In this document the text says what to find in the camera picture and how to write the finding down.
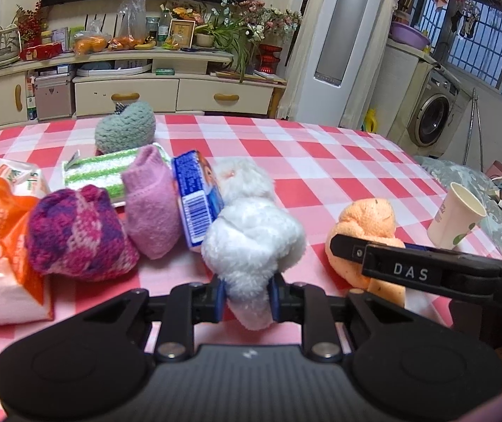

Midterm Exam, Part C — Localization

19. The white fluffy plush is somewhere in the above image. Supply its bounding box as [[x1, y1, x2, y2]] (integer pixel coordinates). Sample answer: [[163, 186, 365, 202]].
[[200, 158, 307, 331]]

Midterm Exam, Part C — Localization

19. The pink knitted sock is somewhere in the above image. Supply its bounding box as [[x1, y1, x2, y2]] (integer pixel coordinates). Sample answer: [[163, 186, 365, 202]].
[[121, 145, 182, 260]]

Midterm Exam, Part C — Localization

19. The purple pink knitted hat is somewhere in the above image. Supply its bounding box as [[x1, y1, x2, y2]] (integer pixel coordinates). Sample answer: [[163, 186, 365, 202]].
[[25, 185, 139, 282]]

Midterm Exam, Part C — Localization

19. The green white striped cloth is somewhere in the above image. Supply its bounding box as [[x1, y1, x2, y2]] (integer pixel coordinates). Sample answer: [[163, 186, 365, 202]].
[[60, 141, 174, 209]]

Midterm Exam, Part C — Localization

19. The paper cup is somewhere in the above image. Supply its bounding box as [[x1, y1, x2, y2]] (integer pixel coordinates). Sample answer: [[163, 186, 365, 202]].
[[427, 182, 487, 250]]

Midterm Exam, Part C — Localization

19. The grey-green crochet heart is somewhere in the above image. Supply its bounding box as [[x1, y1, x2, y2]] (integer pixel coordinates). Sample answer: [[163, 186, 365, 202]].
[[94, 101, 157, 154]]

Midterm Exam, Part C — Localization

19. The washing machine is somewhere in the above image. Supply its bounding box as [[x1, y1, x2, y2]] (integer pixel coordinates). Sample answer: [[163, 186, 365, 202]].
[[385, 39, 471, 158]]

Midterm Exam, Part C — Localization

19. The orange tissue paper pack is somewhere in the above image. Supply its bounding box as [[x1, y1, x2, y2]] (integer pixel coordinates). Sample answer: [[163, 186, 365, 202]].
[[0, 158, 53, 326]]

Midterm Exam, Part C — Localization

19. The red lantern vase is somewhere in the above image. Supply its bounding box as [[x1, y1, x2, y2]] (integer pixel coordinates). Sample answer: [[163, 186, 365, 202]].
[[256, 44, 282, 74]]

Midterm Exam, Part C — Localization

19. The cream tv cabinet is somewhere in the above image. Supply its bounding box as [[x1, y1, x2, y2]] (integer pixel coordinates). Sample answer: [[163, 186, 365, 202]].
[[0, 48, 285, 128]]

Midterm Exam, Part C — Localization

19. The pink storage box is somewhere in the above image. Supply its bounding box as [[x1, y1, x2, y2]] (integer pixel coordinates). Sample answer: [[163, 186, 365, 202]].
[[34, 73, 74, 121]]

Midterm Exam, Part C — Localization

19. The framed picture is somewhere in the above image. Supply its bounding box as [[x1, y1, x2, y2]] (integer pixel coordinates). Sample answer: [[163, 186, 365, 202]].
[[169, 19, 196, 49]]

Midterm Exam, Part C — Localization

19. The potted flower plant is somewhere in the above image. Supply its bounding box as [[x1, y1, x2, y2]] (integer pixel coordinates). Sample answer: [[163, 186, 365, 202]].
[[195, 0, 302, 80]]

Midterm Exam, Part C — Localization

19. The clear plastic bag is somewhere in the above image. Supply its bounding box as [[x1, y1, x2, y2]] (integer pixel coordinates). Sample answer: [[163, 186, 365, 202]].
[[116, 0, 147, 42]]

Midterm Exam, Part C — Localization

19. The bag of oranges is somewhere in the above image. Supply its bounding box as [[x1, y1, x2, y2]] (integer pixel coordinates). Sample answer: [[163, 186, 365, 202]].
[[74, 32, 108, 56]]

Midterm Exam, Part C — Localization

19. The purple basin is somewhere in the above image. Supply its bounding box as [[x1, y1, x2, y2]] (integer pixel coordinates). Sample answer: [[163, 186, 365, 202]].
[[389, 21, 430, 51]]

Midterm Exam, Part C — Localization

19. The red gift box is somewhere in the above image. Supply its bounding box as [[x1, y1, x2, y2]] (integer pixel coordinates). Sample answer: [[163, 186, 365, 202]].
[[19, 43, 63, 61]]

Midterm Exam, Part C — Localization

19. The white air conditioner tower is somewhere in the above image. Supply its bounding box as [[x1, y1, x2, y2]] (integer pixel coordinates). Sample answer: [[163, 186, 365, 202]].
[[276, 0, 398, 129]]

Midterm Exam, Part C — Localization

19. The red berry branch decoration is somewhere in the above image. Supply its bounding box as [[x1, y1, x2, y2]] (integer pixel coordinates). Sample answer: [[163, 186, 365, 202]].
[[13, 0, 47, 48]]

